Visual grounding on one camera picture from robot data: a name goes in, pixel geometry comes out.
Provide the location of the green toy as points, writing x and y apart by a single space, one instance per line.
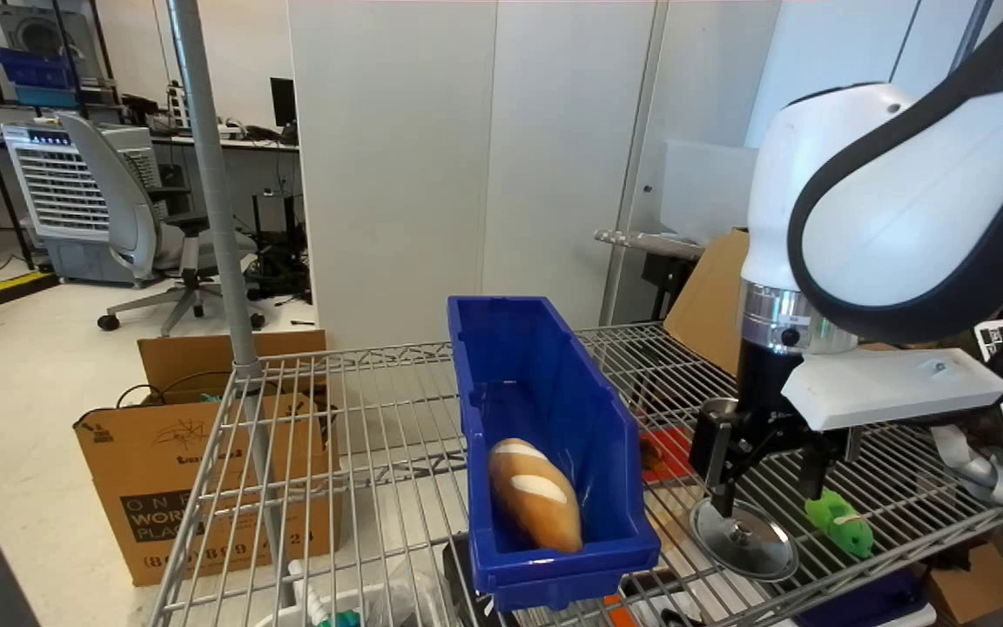
841 522

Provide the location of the printed cardboard box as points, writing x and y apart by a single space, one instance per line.
153 488

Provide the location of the white air cooler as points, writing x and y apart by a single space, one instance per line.
57 200

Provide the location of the plain cardboard box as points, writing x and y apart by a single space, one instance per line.
188 357

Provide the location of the toy bread loaf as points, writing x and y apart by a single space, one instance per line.
536 496

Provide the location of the blue plastic bin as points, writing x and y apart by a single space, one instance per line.
545 383

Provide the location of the leaning cardboard sheet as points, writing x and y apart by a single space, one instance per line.
710 305

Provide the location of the white spray bottle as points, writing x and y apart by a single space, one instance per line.
306 592

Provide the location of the stack of blue bins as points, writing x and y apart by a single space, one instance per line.
31 70

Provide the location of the small cardboard box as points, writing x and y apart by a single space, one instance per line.
976 588

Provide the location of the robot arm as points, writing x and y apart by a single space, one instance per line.
902 200

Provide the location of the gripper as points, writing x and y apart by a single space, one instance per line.
767 383

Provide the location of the red object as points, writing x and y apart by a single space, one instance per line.
669 453

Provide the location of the grey office chair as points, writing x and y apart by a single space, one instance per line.
127 209

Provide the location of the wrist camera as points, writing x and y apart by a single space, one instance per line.
893 387

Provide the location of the black monitor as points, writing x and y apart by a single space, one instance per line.
283 100

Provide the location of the silver pot lid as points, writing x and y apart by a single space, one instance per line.
758 544

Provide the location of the dark blue container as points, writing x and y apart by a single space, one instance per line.
876 601

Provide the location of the black stand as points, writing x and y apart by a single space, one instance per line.
279 252

